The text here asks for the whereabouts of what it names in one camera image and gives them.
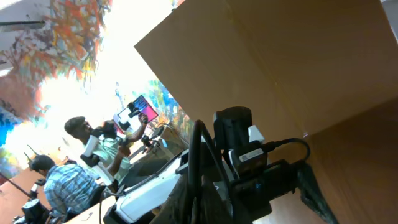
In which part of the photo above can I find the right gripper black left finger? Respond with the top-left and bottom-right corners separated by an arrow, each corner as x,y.
154,177 -> 199,224

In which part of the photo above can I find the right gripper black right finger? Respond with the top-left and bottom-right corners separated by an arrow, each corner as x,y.
295,161 -> 339,224

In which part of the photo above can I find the black usb cable bundle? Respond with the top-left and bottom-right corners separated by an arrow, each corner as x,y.
182,119 -> 234,224

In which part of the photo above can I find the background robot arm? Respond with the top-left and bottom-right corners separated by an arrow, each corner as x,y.
1,174 -> 49,224

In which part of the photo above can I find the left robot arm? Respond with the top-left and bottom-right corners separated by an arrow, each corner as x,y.
100,106 -> 266,224

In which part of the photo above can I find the man in green shirt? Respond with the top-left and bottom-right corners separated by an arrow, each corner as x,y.
64,113 -> 148,183

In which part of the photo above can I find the man in plaid shirt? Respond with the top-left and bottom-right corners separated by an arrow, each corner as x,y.
29,155 -> 100,217

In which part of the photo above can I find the pink screen tablet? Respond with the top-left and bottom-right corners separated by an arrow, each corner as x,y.
113,95 -> 158,133

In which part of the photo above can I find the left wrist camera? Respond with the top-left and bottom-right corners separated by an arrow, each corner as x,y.
229,125 -> 268,179

